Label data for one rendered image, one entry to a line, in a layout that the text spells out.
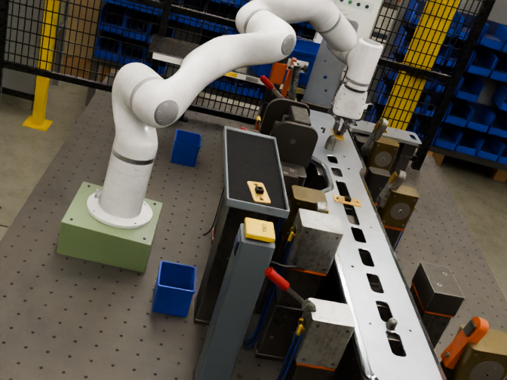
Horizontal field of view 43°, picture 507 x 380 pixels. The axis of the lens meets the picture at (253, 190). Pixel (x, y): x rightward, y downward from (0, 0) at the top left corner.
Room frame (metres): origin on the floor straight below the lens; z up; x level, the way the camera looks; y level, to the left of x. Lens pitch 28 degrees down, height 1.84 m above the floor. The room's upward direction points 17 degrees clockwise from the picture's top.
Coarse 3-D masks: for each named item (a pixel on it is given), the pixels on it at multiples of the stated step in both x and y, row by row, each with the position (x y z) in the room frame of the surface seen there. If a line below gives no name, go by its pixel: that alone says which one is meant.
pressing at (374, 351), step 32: (320, 128) 2.15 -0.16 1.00; (320, 160) 1.88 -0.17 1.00; (352, 160) 1.96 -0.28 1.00; (352, 192) 1.73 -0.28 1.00; (352, 224) 1.54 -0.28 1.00; (352, 256) 1.38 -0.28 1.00; (384, 256) 1.43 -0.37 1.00; (352, 288) 1.25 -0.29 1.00; (384, 288) 1.29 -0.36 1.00; (416, 320) 1.20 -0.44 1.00; (384, 352) 1.06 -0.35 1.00; (416, 352) 1.09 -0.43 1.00
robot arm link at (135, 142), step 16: (128, 64) 1.64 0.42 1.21; (128, 80) 1.58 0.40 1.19; (112, 96) 1.60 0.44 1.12; (128, 96) 1.55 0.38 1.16; (128, 112) 1.59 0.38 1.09; (128, 128) 1.56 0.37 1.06; (144, 128) 1.59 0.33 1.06; (128, 144) 1.53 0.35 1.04; (144, 144) 1.54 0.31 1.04; (128, 160) 1.52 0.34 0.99; (144, 160) 1.54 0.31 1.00
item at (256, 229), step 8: (248, 224) 1.12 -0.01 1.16; (256, 224) 1.12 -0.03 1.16; (264, 224) 1.13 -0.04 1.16; (272, 224) 1.14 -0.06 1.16; (248, 232) 1.09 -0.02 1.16; (256, 232) 1.09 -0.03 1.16; (264, 232) 1.10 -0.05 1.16; (272, 232) 1.11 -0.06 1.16; (264, 240) 1.09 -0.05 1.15; (272, 240) 1.09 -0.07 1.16
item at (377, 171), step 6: (372, 168) 1.97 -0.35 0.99; (378, 168) 1.98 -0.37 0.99; (366, 174) 1.97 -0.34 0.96; (372, 174) 1.94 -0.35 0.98; (378, 174) 1.94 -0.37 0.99; (384, 174) 1.95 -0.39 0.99; (366, 180) 1.95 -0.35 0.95; (372, 180) 1.94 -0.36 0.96; (378, 180) 1.94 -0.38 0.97; (384, 180) 1.94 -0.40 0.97; (372, 186) 1.94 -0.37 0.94; (378, 186) 1.94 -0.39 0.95; (384, 186) 1.94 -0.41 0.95; (372, 192) 1.94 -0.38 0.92; (378, 192) 1.94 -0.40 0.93; (372, 198) 1.94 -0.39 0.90
